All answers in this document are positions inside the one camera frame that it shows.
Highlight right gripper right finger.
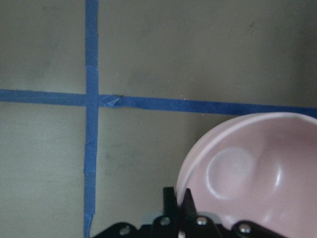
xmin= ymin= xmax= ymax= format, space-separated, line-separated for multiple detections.
xmin=182 ymin=188 xmax=227 ymax=238

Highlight pink bowl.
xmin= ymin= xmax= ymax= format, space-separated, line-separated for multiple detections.
xmin=176 ymin=112 xmax=317 ymax=238

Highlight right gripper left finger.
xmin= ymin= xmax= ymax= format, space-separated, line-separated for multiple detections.
xmin=95 ymin=187 xmax=179 ymax=238

